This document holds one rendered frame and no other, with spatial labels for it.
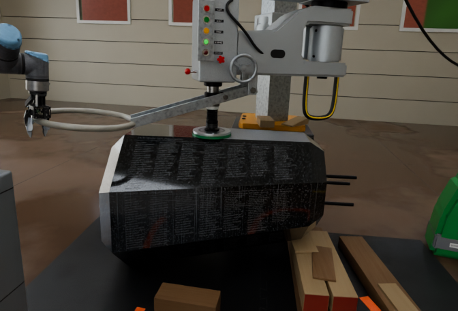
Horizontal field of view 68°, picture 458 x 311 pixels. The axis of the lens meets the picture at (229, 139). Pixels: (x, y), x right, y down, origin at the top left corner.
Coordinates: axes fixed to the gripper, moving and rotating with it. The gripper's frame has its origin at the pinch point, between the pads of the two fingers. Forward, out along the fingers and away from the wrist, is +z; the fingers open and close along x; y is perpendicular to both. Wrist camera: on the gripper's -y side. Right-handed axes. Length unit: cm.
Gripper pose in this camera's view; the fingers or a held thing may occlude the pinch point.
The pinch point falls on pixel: (37, 134)
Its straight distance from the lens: 180.2
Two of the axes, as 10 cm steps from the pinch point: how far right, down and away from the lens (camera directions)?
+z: -1.1, 9.7, 2.3
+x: 6.8, -0.9, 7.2
